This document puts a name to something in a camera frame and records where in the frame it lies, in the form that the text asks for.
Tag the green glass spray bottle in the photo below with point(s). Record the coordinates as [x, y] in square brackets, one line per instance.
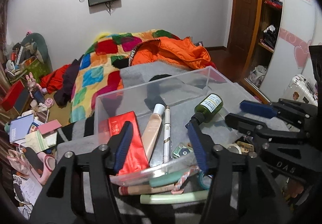
[207, 109]

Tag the white suitcase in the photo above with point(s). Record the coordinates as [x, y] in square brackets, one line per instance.
[301, 90]

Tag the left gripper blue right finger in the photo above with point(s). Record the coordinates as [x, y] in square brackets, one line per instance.
[199, 142]

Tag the white tape roll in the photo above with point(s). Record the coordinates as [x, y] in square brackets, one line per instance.
[234, 148]

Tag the white cosmetic pen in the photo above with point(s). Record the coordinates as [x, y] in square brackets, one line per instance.
[167, 135]

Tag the grey neck pillow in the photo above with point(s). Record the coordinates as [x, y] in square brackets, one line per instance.
[40, 43]

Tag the tan small box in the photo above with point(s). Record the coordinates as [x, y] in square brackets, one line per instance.
[245, 147]

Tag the red garment on bed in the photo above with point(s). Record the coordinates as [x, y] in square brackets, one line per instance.
[54, 81]

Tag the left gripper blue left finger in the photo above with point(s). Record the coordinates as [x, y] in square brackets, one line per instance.
[124, 139]

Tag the long red box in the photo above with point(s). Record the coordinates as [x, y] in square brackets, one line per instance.
[12, 95]

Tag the pale green tube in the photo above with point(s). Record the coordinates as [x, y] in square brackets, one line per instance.
[174, 199]

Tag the blue white booklet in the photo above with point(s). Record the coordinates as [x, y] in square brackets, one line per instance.
[19, 128]

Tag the pink bunny toy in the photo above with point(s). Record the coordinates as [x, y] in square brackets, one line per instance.
[35, 90]

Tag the teal green tube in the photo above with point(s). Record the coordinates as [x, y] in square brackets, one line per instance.
[166, 179]

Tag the colourful patchwork quilt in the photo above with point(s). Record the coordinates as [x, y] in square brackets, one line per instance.
[97, 74]

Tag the blue tape roll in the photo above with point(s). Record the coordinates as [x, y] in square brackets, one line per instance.
[204, 180]

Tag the clear plastic storage box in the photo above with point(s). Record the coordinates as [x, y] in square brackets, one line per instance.
[181, 93]

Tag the green cardboard clutter box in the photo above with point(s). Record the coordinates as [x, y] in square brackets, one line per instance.
[16, 73]

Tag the beige foundation tube white cap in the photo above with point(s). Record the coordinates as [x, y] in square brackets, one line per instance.
[150, 133]

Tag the wooden wardrobe shelf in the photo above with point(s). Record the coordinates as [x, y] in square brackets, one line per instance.
[267, 21]

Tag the beige tube red band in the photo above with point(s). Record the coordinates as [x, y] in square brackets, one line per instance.
[143, 189]

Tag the pink flat box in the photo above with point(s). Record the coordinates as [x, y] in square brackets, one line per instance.
[49, 127]

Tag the orange down jacket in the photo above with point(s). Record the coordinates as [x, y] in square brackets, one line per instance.
[177, 52]

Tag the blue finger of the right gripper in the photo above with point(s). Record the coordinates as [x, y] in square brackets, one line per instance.
[258, 109]
[243, 124]

